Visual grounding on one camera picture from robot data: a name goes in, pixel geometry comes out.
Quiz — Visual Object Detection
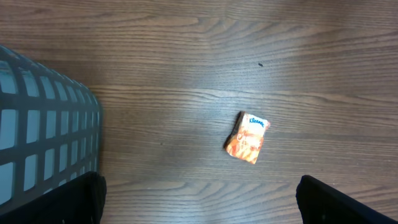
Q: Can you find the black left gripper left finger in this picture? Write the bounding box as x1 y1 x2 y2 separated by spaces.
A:
1 171 107 224

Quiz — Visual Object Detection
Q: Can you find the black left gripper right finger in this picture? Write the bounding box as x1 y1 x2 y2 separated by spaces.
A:
295 175 397 224

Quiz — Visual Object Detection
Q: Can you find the grey mesh basket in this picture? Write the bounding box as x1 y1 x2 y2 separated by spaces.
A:
1 47 103 213

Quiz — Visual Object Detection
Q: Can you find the orange tissue packet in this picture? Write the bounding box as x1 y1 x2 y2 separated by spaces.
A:
225 111 271 164

